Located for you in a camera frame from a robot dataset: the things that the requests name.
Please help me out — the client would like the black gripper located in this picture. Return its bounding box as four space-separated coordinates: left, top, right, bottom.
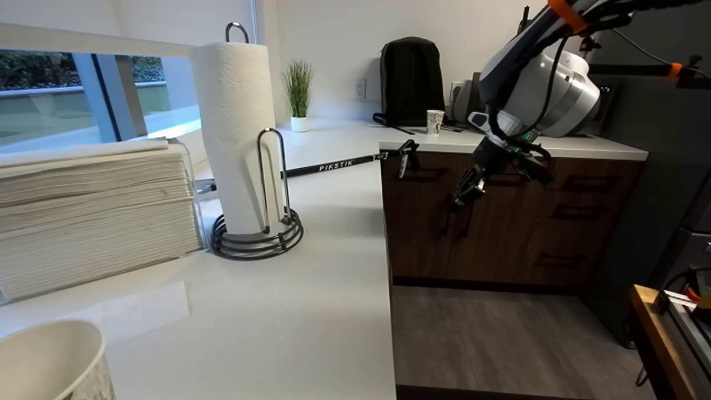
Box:
449 137 529 214

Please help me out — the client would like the dark wood kitchen cabinet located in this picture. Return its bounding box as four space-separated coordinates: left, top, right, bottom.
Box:
382 151 647 290

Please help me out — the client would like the small white paper cup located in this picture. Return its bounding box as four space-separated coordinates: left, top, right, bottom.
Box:
424 107 446 137

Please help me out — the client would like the grey small counter appliance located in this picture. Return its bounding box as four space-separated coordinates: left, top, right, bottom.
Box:
449 73 483 130

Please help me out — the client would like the black backpack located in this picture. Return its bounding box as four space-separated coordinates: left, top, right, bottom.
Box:
370 36 449 137

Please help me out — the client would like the black Pikstik reacher grabber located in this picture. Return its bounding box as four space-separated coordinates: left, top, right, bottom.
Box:
283 138 422 181

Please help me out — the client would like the dark grey tall panel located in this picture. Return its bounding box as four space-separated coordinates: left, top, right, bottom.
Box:
584 73 711 347

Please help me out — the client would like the small green potted plant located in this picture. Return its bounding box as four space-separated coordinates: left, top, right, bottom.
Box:
283 60 314 134

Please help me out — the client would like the black stand bar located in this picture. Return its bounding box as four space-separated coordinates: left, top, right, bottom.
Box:
588 53 703 84

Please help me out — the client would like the white paper towel roll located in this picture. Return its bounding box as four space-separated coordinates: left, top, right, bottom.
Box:
187 40 277 238

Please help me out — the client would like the stack of paper napkins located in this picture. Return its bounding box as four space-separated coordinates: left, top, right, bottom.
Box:
0 137 201 304

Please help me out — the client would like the large white paper cup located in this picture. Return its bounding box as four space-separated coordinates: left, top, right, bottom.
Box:
0 318 118 400

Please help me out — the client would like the black vertical door handle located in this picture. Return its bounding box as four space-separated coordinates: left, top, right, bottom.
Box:
456 208 478 243
433 199 453 243

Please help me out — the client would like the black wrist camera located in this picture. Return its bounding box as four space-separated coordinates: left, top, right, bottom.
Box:
513 142 554 187

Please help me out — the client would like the orange strap on forearm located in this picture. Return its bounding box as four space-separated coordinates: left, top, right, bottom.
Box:
545 0 590 36

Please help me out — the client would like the metal wire paper towel holder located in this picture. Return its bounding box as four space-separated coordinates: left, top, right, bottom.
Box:
208 21 306 262

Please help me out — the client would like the chrome wire napkin holder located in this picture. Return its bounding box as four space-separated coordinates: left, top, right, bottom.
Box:
166 137 217 251

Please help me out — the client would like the window with grey frame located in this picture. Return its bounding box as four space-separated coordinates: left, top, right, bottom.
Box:
0 47 203 154

